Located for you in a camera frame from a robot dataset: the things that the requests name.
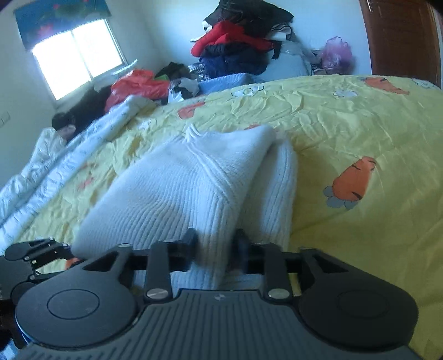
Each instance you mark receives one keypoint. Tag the black garment by window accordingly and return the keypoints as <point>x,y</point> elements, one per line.
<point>89,108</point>

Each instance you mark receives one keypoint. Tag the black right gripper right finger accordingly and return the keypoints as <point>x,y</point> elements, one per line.
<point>240,253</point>

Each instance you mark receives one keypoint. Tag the red jacket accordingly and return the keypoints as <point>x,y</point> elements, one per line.
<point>226,32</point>

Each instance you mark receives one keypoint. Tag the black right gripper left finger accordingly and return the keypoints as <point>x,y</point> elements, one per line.
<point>183,252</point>

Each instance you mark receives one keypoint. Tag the blue floral curtain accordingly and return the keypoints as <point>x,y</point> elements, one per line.
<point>40,20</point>

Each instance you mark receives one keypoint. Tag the dark clothes pile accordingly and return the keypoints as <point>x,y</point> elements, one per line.
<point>258,18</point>

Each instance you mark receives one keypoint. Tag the white knit sweater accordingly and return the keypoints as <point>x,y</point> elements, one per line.
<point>214,183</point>

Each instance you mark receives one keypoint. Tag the navy blue garment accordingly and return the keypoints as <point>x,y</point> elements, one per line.
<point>232,58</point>

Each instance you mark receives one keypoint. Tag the yellow carrot print bedsheet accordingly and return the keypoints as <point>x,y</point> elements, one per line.
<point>369,184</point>

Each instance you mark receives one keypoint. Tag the brown wooden door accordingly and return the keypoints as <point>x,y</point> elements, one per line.
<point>403,39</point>

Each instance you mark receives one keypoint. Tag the pink plastic bag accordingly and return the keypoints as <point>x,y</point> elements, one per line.
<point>336,56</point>

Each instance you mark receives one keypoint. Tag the white script print quilt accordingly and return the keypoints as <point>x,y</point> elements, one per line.
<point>53,163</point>

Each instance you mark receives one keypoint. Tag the window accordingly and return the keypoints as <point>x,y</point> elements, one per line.
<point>72,59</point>

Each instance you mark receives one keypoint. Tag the red plastic bag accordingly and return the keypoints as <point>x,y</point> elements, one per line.
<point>140,83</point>

